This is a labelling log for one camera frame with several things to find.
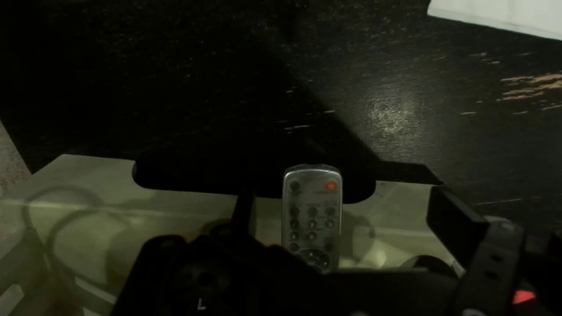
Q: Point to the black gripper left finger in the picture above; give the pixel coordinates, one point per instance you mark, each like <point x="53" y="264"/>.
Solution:
<point x="245" y="217"/>

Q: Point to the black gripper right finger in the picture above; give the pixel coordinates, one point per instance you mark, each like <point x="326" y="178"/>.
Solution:
<point x="459" y="227"/>

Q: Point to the grey remote control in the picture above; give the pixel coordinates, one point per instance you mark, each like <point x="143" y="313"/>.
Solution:
<point x="312" y="215"/>

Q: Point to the white wooden shelf unit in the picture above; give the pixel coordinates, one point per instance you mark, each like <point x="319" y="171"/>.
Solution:
<point x="73" y="231"/>

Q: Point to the white paper sheet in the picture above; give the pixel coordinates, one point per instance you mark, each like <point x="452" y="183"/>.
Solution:
<point x="540" y="18"/>

